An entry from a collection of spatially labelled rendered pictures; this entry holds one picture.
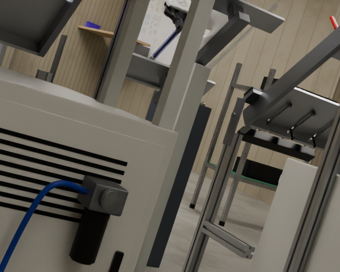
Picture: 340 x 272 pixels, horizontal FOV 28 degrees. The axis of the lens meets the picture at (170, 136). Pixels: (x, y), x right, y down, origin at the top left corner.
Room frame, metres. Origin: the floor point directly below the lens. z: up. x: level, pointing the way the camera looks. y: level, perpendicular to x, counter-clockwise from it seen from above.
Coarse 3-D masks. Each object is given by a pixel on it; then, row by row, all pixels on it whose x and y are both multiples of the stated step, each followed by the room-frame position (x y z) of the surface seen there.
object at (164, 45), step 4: (184, 20) 2.13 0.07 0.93; (176, 32) 2.16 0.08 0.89; (172, 36) 2.18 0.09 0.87; (168, 40) 2.19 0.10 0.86; (164, 44) 2.21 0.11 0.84; (168, 44) 2.21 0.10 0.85; (160, 48) 2.22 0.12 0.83; (164, 48) 2.22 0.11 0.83; (156, 52) 2.24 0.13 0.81; (160, 52) 2.24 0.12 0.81; (152, 56) 2.25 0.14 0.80; (156, 56) 2.25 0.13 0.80
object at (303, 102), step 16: (288, 96) 2.30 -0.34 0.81; (304, 96) 2.31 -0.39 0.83; (272, 112) 2.37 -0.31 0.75; (288, 112) 2.38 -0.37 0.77; (304, 112) 2.39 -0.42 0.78; (320, 112) 2.40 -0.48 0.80; (336, 112) 2.40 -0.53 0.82; (288, 128) 2.46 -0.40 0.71; (304, 128) 2.47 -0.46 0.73; (320, 128) 2.48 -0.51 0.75
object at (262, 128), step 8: (256, 120) 2.38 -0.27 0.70; (256, 128) 2.37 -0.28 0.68; (264, 128) 2.38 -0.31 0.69; (272, 128) 2.41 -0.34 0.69; (280, 128) 2.44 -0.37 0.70; (280, 136) 2.42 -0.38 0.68; (288, 136) 2.44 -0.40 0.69; (296, 136) 2.47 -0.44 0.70; (304, 136) 2.49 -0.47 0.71; (304, 144) 2.48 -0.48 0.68; (312, 144) 2.49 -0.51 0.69; (320, 144) 2.52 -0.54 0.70
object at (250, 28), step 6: (270, 6) 2.10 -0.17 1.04; (276, 6) 2.09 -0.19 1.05; (246, 30) 2.18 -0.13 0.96; (252, 30) 2.17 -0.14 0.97; (240, 36) 2.20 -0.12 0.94; (246, 36) 2.19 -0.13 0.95; (234, 42) 2.22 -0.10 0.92; (228, 48) 2.24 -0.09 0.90; (222, 54) 2.26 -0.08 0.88; (216, 60) 2.28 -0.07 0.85; (210, 66) 2.31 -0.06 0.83
